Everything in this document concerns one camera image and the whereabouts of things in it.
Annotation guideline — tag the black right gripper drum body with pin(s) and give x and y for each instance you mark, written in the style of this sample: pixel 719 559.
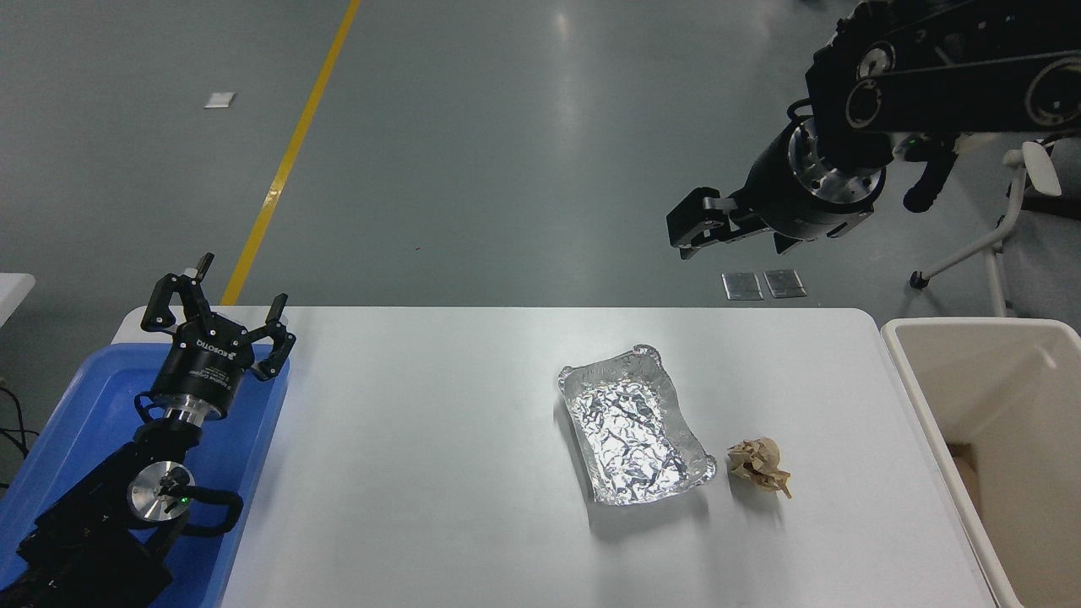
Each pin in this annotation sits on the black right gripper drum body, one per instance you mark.
pixel 781 198

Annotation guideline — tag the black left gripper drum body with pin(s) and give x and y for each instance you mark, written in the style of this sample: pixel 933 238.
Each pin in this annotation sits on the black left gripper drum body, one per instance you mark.
pixel 207 363

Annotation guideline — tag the foil tray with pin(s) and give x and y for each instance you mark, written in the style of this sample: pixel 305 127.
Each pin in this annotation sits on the foil tray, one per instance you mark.
pixel 629 431

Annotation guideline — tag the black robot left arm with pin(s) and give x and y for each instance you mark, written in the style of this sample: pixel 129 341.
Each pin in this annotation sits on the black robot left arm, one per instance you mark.
pixel 93 523

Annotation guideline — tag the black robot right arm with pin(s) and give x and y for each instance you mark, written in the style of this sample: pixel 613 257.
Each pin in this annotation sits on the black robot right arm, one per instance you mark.
pixel 954 76

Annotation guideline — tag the silver floor plate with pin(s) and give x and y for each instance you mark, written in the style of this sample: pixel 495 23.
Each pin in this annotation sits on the silver floor plate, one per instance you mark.
pixel 743 286
pixel 785 284

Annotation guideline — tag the blue plastic tray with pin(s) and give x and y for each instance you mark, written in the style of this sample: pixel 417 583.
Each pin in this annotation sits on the blue plastic tray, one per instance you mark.
pixel 76 405

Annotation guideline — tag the yellow floor tape line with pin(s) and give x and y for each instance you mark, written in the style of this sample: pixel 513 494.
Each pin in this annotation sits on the yellow floor tape line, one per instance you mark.
pixel 287 160

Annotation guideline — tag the white side table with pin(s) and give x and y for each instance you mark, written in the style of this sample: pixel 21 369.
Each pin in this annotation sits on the white side table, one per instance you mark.
pixel 13 295

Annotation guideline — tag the white paper scrap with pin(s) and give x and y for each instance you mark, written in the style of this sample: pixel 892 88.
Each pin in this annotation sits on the white paper scrap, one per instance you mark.
pixel 220 100

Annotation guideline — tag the crumpled tan paper ball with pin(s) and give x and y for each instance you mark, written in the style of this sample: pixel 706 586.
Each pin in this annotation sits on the crumpled tan paper ball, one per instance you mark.
pixel 756 464

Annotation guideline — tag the white office chair with armrest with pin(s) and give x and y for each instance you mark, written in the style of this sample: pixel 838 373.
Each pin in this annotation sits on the white office chair with armrest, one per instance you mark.
pixel 1037 165

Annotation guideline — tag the large pale bin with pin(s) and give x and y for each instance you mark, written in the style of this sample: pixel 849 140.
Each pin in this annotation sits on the large pale bin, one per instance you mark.
pixel 988 388

